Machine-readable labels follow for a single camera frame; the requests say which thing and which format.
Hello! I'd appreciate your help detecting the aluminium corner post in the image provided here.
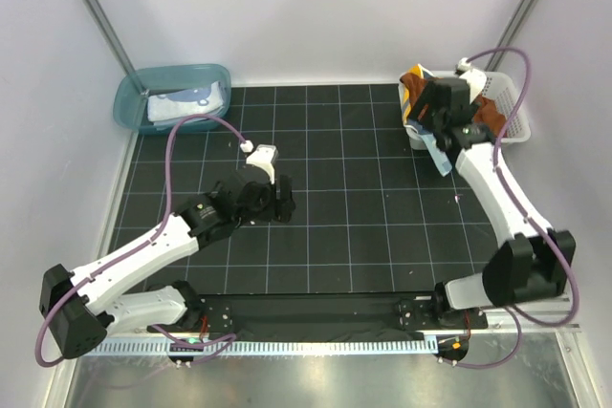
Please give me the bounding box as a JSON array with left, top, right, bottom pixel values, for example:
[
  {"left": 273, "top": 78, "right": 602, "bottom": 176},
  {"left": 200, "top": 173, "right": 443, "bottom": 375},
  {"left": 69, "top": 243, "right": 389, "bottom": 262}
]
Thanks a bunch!
[
  {"left": 82, "top": 0, "right": 136, "bottom": 75},
  {"left": 483, "top": 0, "right": 569, "bottom": 73}
]

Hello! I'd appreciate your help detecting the colourful patterned towel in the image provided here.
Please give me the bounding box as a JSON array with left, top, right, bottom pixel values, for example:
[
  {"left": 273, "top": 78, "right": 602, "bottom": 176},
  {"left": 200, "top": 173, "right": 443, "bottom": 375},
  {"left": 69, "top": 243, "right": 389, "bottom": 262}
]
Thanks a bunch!
[{"left": 398, "top": 64, "right": 452, "bottom": 177}]

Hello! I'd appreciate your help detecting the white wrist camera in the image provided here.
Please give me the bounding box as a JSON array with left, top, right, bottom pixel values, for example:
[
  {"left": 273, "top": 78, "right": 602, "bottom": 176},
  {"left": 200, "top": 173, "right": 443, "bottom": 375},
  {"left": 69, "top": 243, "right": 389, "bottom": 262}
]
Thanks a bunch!
[
  {"left": 454, "top": 57, "right": 488, "bottom": 102},
  {"left": 240, "top": 140, "right": 278, "bottom": 184}
]

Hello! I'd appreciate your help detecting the teal plastic tub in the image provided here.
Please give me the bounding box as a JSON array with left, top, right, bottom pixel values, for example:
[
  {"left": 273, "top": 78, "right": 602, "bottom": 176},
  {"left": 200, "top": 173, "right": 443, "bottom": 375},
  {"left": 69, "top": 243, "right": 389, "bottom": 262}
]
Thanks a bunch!
[{"left": 113, "top": 64, "right": 231, "bottom": 136}]

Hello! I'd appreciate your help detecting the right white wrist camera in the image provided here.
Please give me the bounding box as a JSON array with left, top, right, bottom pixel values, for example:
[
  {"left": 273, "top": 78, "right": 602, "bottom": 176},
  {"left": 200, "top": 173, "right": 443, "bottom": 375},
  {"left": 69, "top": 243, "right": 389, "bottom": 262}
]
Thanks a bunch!
[{"left": 454, "top": 57, "right": 488, "bottom": 102}]

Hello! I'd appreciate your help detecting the blue bear towel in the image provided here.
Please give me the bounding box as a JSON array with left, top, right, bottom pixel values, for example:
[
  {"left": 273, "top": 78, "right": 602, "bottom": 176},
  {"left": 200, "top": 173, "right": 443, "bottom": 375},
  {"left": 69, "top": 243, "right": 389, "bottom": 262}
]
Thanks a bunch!
[{"left": 147, "top": 80, "right": 226, "bottom": 124}]

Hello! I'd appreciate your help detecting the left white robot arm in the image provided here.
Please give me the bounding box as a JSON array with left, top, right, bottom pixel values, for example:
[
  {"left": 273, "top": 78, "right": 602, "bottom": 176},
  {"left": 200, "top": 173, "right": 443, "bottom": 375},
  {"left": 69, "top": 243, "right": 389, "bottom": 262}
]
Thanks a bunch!
[{"left": 35, "top": 166, "right": 295, "bottom": 359}]

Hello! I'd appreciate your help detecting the brown towel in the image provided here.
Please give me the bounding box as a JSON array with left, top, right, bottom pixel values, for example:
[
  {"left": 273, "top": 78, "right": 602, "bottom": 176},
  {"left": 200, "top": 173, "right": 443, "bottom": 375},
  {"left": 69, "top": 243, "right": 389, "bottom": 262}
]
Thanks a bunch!
[{"left": 400, "top": 67, "right": 506, "bottom": 135}]

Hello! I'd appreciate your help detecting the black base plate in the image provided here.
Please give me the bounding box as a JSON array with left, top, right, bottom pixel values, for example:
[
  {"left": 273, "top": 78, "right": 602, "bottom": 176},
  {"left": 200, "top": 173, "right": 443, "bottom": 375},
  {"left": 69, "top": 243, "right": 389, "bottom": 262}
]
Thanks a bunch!
[{"left": 145, "top": 293, "right": 489, "bottom": 343}]

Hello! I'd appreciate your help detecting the white slotted cable duct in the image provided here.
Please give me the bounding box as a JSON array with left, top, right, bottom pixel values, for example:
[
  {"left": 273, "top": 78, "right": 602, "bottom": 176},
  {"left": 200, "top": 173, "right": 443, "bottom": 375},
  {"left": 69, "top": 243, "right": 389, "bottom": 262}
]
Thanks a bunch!
[{"left": 87, "top": 335, "right": 438, "bottom": 358}]

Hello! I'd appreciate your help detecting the right aluminium corner post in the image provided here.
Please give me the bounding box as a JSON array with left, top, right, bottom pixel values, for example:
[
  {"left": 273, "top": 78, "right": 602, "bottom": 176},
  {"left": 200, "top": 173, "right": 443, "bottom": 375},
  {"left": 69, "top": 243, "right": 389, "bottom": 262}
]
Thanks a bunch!
[{"left": 483, "top": 0, "right": 569, "bottom": 73}]

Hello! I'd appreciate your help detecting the left aluminium corner post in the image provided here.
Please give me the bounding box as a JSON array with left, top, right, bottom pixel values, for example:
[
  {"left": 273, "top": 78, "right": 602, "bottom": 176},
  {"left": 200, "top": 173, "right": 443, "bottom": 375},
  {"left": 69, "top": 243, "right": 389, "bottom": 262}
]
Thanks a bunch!
[{"left": 82, "top": 0, "right": 136, "bottom": 75}]

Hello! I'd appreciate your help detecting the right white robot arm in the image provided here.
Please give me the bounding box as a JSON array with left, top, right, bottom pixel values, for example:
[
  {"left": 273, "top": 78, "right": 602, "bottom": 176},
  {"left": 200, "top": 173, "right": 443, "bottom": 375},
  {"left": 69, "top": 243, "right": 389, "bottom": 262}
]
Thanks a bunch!
[{"left": 408, "top": 75, "right": 576, "bottom": 328}]

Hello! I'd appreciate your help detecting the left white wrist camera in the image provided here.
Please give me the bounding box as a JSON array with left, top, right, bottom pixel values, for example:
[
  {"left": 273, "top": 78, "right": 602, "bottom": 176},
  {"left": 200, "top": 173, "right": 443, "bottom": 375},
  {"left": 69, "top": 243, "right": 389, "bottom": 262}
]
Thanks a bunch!
[{"left": 240, "top": 140, "right": 278, "bottom": 184}]

